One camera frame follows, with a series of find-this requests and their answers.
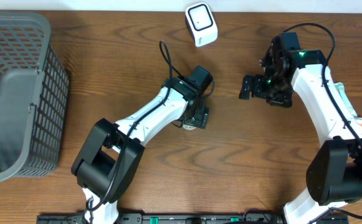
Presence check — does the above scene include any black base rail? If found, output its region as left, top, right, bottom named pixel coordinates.
left=36, top=212, right=350, bottom=224

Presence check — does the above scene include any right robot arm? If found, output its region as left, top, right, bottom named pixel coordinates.
left=239, top=32, right=362, bottom=223

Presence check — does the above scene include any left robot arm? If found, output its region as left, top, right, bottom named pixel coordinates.
left=71, top=66, right=214, bottom=223

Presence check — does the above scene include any light blue wipes pack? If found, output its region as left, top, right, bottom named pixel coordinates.
left=334, top=82, right=358, bottom=118

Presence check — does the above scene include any white barcode scanner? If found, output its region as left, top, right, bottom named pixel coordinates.
left=185, top=2, right=219, bottom=47

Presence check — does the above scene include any grey plastic mesh basket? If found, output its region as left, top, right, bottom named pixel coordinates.
left=0, top=12, right=70, bottom=182

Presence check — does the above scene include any green lid jar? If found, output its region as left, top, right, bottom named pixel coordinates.
left=182, top=124, right=196, bottom=131

